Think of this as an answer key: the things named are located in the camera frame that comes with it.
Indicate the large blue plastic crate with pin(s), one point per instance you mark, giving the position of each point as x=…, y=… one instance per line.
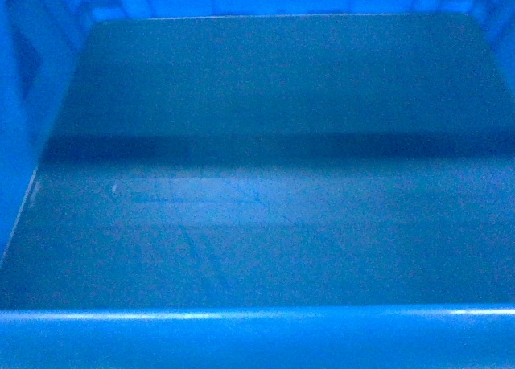
x=257, y=183

